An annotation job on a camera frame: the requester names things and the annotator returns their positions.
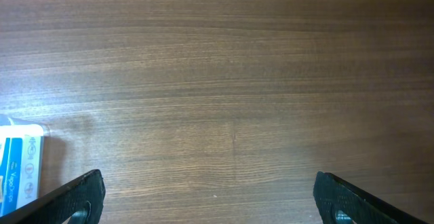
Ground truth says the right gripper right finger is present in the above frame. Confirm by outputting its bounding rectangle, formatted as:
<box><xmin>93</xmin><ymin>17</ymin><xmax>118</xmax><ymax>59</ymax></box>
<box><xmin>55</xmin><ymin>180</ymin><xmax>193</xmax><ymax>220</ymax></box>
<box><xmin>313</xmin><ymin>171</ymin><xmax>426</xmax><ymax>224</ymax></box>

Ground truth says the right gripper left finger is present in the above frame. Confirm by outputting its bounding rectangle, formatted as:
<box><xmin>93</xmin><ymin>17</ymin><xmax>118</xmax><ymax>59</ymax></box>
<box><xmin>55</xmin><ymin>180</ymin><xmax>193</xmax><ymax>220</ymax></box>
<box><xmin>1</xmin><ymin>169</ymin><xmax>106</xmax><ymax>224</ymax></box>

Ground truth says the blue Vicks VapoDrops box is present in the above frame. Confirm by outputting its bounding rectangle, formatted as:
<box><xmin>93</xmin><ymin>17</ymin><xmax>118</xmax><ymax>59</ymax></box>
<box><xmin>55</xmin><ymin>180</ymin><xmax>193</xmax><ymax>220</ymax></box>
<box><xmin>0</xmin><ymin>124</ymin><xmax>45</xmax><ymax>217</ymax></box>

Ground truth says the clear plastic container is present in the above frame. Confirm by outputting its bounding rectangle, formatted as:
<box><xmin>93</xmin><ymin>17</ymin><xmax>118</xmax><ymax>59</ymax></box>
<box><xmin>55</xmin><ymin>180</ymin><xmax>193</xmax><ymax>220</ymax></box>
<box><xmin>0</xmin><ymin>113</ymin><xmax>52</xmax><ymax>218</ymax></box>

